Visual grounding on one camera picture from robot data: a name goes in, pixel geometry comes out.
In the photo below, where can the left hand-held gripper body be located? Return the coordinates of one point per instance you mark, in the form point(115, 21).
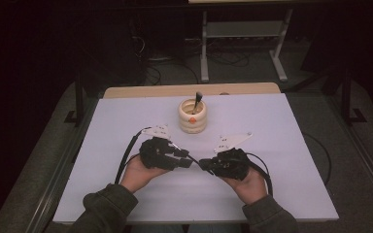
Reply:
point(155, 153)

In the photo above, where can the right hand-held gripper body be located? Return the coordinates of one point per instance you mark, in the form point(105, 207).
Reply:
point(233, 165)

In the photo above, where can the cream ribbed brush holder cup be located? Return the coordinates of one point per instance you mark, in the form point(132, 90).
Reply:
point(192, 124)

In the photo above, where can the large black makeup brush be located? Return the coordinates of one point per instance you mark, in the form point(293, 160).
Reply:
point(197, 100)

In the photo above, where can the person's left hand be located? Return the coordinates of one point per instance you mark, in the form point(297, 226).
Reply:
point(137, 176)

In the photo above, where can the person's right hand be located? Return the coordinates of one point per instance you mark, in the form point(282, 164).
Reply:
point(249, 189)

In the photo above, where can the white table mat board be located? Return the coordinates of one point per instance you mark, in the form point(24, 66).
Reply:
point(110, 129)

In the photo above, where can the black metal stand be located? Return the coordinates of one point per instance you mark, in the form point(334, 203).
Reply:
point(347, 97)
point(78, 100)

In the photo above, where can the metal floor rail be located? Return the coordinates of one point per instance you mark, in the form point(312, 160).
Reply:
point(366, 161)
point(58, 171)

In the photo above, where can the grey metal desk frame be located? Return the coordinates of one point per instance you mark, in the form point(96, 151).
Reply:
point(244, 29)

